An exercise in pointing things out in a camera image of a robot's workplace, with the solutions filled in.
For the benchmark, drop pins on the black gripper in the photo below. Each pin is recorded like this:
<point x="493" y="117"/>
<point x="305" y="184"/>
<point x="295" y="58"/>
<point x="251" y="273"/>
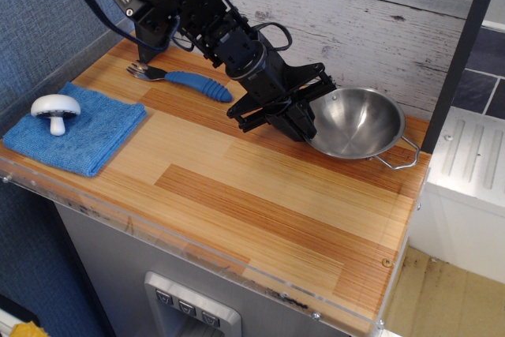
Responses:
<point x="276" y="93"/>

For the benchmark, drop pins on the small stainless steel wok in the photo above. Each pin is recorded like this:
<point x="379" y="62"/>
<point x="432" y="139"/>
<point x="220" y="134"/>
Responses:
<point x="359" y="123"/>

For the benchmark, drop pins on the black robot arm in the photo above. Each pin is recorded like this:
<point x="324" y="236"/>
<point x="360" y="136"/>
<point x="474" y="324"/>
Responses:
<point x="214" y="27"/>

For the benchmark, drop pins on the blue folded microfiber cloth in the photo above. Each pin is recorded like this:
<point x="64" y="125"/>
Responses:
<point x="90" y="138"/>

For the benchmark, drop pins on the white ribbed cabinet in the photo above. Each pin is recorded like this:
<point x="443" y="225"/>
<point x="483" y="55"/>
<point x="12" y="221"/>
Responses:
<point x="460" y="213"/>

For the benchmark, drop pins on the silver toy dispenser panel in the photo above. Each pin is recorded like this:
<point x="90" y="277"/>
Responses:
<point x="180" y="311"/>

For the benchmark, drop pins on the white toy mushroom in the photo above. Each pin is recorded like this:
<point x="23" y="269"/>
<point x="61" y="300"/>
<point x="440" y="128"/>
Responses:
<point x="57" y="108"/>

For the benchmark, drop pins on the yellow object at corner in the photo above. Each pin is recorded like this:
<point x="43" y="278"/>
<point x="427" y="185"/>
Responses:
<point x="27" y="330"/>

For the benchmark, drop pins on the dark left frame post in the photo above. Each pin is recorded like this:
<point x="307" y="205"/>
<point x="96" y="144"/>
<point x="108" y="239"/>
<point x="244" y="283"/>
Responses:
<point x="152" y="51"/>

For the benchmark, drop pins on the dark frame post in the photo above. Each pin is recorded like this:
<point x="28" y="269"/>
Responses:
<point x="462" y="52"/>
<point x="152" y="51"/>

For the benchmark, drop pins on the blue handled metal spork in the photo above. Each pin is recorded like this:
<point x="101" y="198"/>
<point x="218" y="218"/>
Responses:
<point x="204" y="85"/>

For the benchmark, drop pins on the dark right frame post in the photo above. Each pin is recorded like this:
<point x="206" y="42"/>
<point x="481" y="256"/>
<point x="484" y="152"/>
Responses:
<point x="462" y="52"/>

